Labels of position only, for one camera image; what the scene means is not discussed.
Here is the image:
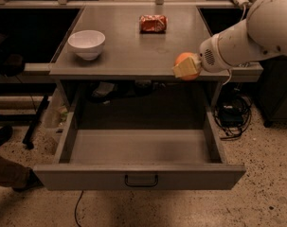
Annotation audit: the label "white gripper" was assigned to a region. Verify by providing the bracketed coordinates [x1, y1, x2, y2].
[171, 34, 233, 79]

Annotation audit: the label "orange fruit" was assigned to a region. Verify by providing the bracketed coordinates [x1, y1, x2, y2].
[174, 51, 201, 81]

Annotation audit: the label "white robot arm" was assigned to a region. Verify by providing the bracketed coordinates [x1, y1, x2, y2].
[172, 0, 287, 80]

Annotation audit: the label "open grey top drawer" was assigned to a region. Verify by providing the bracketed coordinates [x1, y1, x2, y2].
[34, 83, 245, 190]

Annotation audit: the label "crushed red soda can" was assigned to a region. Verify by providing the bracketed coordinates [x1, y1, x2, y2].
[139, 15, 168, 33]

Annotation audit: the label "grey metal cabinet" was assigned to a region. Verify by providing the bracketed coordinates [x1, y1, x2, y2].
[48, 5, 231, 112]

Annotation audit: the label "white ceramic bowl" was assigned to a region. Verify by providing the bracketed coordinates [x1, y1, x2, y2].
[67, 30, 106, 61]

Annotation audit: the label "black shoe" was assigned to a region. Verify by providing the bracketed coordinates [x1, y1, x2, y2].
[0, 125, 13, 147]
[13, 170, 44, 192]

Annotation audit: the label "black shoe upper left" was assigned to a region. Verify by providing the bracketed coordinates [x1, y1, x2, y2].
[0, 125, 13, 147]

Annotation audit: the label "person's leg brown trousers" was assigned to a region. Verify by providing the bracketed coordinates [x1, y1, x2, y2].
[0, 156, 29, 188]

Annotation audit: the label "tangled black cables with box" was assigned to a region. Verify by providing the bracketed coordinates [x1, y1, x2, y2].
[213, 92, 253, 141]

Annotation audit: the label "black drawer handle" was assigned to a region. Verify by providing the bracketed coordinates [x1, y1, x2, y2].
[124, 175, 158, 187]

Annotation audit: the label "black floor cable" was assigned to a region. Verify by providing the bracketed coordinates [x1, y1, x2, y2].
[74, 190, 84, 227]

